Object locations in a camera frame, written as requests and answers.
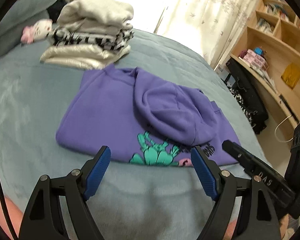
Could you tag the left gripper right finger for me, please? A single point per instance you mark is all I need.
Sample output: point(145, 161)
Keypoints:
point(257, 218)

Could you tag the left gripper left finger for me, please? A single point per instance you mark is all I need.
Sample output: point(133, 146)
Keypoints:
point(43, 216)

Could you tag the purple hoodie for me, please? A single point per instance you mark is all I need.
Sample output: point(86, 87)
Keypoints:
point(143, 119)

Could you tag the black chair with clothes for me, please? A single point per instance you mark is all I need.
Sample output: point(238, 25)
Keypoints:
point(245, 93)

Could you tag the grey-blue bed blanket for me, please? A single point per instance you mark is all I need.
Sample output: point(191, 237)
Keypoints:
point(133, 201)

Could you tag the yellow cloth on shelf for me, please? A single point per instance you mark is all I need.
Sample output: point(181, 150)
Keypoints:
point(291, 75)

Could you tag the pink boxes on shelf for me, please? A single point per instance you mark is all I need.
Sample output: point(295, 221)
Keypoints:
point(255, 57)

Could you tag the wooden shelf desk unit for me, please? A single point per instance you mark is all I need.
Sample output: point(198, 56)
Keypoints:
point(275, 27)

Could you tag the white shiny puffer jacket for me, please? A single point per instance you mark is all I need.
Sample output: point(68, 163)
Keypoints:
point(83, 56)

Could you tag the black white patterned garment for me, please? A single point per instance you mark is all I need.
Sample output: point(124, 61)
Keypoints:
point(63, 37)

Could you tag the pink white plush toy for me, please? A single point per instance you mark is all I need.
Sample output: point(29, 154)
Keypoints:
point(36, 32)

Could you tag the cream floral curtain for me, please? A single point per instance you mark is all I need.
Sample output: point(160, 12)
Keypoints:
point(208, 27)

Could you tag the grey folded sweatshirt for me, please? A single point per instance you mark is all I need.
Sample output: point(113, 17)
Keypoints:
point(96, 16)

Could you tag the grey pillow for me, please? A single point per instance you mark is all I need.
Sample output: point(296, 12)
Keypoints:
point(23, 13)

